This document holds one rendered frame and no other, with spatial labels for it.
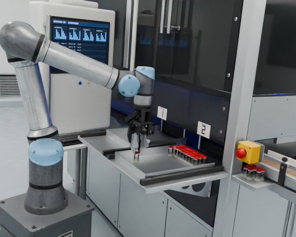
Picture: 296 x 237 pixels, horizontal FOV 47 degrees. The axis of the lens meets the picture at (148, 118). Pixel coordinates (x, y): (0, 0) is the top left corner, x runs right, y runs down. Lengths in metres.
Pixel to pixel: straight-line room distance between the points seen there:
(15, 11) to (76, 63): 5.49
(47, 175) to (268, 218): 1.08
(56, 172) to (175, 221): 0.83
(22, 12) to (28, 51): 5.50
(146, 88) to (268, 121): 0.55
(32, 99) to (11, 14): 5.34
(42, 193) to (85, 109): 1.00
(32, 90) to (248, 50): 0.81
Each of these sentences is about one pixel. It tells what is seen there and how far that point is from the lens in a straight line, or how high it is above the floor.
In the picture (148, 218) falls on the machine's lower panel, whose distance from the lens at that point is 2.10.
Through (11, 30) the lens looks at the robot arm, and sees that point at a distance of 1.18.
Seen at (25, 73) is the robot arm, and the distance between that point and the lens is 1.29.
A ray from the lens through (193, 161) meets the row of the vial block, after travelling 1.47.
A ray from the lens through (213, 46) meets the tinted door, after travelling 1.53.
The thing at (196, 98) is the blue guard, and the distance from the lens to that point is 1.59.
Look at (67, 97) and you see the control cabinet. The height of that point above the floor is 1.03.
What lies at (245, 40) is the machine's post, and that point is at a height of 1.42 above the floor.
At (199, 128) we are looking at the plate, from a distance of 1.58.
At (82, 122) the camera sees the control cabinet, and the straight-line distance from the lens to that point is 2.16.
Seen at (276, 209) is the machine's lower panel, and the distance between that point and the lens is 1.82.
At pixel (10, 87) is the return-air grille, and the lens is 6.66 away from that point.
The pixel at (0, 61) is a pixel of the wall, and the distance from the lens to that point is 6.59.
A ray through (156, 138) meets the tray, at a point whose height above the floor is 0.88.
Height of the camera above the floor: 1.40
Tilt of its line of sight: 13 degrees down
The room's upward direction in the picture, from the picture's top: 4 degrees clockwise
